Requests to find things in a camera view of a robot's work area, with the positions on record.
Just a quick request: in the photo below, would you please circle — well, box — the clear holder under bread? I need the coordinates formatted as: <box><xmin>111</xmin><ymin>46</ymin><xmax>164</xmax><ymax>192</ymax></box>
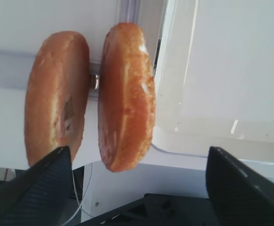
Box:
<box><xmin>0</xmin><ymin>50</ymin><xmax>100</xmax><ymax>105</ymax></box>

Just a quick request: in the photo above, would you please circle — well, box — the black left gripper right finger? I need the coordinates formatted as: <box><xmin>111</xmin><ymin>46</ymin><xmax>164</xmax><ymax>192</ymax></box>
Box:
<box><xmin>205</xmin><ymin>146</ymin><xmax>274</xmax><ymax>226</ymax></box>

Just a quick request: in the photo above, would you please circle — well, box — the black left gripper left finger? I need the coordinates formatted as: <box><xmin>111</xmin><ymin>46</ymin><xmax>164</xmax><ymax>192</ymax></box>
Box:
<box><xmin>0</xmin><ymin>146</ymin><xmax>72</xmax><ymax>226</ymax></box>

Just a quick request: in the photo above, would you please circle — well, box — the bread slice toasted rim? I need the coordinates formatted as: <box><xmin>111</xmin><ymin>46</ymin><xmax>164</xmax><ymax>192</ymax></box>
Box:
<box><xmin>98</xmin><ymin>23</ymin><xmax>156</xmax><ymax>172</ymax></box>

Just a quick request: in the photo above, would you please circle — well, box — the black base at bottom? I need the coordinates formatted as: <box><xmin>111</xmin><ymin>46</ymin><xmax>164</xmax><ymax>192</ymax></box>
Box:
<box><xmin>80</xmin><ymin>194</ymin><xmax>219</xmax><ymax>226</ymax></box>

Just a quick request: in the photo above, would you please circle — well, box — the cream rectangular tray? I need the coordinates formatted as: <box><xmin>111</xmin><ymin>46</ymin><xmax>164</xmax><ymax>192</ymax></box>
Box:
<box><xmin>152</xmin><ymin>0</ymin><xmax>274</xmax><ymax>163</ymax></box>

